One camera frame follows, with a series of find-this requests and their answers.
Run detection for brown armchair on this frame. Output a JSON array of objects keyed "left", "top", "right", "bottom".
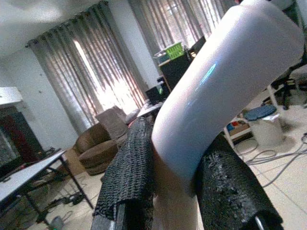
[{"left": 73, "top": 122, "right": 129, "bottom": 176}]

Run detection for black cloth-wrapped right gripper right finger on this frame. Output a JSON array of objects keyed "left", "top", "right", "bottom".
[{"left": 195, "top": 134, "right": 285, "bottom": 230}]

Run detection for white bucket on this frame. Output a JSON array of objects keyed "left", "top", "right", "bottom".
[{"left": 249, "top": 114, "right": 285, "bottom": 148}]

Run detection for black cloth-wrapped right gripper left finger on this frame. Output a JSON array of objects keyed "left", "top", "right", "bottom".
[{"left": 92, "top": 116, "right": 156, "bottom": 230}]

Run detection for blue round lid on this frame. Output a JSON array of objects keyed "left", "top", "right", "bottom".
[{"left": 243, "top": 104, "right": 278, "bottom": 122}]

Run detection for white table with black laptop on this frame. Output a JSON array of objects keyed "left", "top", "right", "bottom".
[{"left": 136, "top": 82, "right": 172, "bottom": 118}]

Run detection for black power strip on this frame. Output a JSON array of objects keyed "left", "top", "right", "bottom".
[{"left": 62, "top": 193, "right": 85, "bottom": 206}]

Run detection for dark display cabinet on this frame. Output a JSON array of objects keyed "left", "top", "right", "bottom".
[{"left": 0, "top": 86, "right": 45, "bottom": 179}]

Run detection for white shelf frame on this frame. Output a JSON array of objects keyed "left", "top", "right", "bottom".
[{"left": 223, "top": 83, "right": 283, "bottom": 146}]

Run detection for grey cushion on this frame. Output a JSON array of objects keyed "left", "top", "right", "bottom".
[{"left": 95, "top": 105, "right": 129, "bottom": 141}]

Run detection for black office chair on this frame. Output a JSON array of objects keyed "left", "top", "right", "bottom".
[{"left": 271, "top": 59, "right": 307, "bottom": 111}]

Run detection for green plastic basket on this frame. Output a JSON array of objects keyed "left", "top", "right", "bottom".
[{"left": 165, "top": 42, "right": 185, "bottom": 60}]

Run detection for grey striped curtain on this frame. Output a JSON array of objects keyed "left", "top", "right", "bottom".
[
  {"left": 128, "top": 0, "right": 232, "bottom": 57},
  {"left": 25, "top": 2, "right": 147, "bottom": 135}
]

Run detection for white folding table black legs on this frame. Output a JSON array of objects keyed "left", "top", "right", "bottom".
[{"left": 0, "top": 149, "right": 94, "bottom": 227}]

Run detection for grey floor cable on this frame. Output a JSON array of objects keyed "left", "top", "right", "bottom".
[{"left": 242, "top": 133, "right": 307, "bottom": 189}]

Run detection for black cabinet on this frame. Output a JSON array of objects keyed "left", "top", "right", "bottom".
[{"left": 158, "top": 56, "right": 194, "bottom": 92}]

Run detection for white broom handle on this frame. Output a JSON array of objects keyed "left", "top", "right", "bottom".
[{"left": 151, "top": 0, "right": 305, "bottom": 230}]

